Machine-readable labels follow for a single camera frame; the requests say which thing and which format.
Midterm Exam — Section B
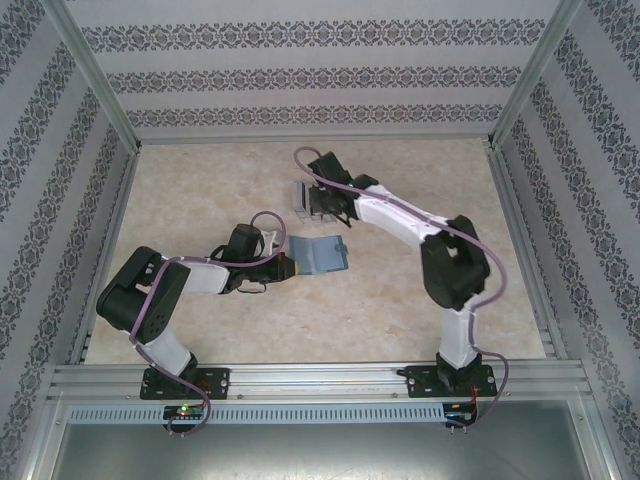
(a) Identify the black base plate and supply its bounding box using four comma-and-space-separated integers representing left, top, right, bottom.
139, 367, 232, 401
405, 364, 499, 400

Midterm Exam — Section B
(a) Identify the aluminium frame post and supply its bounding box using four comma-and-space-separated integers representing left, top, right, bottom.
482, 0, 586, 151
47, 0, 144, 151

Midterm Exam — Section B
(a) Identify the grey striped rectangular box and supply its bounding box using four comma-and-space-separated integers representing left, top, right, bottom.
291, 179, 337, 224

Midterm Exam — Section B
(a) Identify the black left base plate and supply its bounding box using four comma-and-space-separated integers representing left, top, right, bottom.
139, 367, 232, 401

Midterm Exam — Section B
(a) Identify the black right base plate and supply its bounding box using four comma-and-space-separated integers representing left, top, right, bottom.
405, 364, 499, 400

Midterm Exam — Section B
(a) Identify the left circuit board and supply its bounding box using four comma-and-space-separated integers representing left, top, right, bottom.
163, 404, 207, 420

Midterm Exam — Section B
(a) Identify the circuit board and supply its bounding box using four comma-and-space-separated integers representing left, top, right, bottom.
163, 404, 207, 420
444, 402, 479, 426

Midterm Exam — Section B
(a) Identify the slotted grey cable duct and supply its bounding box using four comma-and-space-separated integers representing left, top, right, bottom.
67, 403, 446, 425

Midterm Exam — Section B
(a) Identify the grey metal panel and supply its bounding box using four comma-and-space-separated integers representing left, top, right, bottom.
59, 423, 581, 480

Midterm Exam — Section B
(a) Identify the right circuit board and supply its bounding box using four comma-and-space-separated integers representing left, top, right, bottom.
444, 402, 479, 426

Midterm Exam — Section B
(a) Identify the aluminium side rail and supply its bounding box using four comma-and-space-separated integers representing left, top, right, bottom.
482, 142, 569, 361
67, 147, 144, 366

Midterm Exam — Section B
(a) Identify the aluminium mounting rail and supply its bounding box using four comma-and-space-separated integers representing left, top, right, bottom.
47, 362, 596, 402

